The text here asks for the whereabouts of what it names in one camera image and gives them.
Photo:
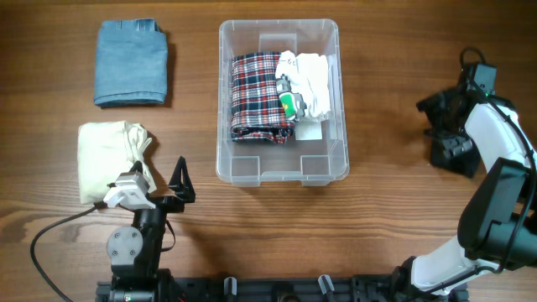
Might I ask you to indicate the white label in container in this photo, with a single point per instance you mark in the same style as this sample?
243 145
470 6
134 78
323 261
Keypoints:
308 131

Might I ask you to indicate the folded blue denim jeans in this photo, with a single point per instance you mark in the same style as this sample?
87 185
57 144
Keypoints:
131 63

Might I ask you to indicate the white printed t-shirt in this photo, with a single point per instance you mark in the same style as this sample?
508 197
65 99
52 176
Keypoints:
302 86

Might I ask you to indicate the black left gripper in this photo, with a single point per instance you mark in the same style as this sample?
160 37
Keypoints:
184 191

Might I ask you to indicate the plaid flannel shirt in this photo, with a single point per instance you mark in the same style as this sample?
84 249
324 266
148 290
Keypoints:
257 112

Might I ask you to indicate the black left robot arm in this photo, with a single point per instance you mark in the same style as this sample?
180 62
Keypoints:
135 250

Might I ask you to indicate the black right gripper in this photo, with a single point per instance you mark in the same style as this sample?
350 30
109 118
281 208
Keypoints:
435 106

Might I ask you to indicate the folded cream cloth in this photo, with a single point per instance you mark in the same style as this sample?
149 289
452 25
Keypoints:
104 151

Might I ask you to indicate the black garment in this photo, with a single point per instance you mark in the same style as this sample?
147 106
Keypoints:
453 151

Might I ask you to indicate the clear plastic storage container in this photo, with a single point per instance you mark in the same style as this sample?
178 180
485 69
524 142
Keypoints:
311 162

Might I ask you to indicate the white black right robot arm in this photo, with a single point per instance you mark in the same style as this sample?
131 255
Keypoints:
470 125

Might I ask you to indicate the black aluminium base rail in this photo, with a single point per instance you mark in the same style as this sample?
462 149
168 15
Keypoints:
360 288

